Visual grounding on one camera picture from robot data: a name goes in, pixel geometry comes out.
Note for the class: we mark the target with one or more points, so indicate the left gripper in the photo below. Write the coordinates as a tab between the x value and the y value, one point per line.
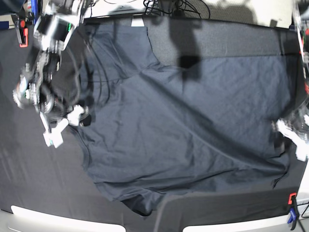
296	128

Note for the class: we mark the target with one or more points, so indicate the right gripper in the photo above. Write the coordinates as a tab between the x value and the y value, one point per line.
53	109

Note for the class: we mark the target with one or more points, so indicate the dark grey t-shirt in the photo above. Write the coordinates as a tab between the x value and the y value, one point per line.
159	130

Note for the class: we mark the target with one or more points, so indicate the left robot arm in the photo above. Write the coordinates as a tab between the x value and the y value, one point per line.
300	17

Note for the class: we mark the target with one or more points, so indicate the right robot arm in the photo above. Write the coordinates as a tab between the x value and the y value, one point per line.
53	30

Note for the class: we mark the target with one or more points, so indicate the red black clamp far left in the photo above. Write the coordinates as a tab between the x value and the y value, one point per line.
22	33

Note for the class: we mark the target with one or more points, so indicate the red blue clamp near right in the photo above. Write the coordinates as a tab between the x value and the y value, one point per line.
294	213

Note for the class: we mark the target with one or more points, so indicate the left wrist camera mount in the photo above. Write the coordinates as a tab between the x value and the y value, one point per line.
301	141

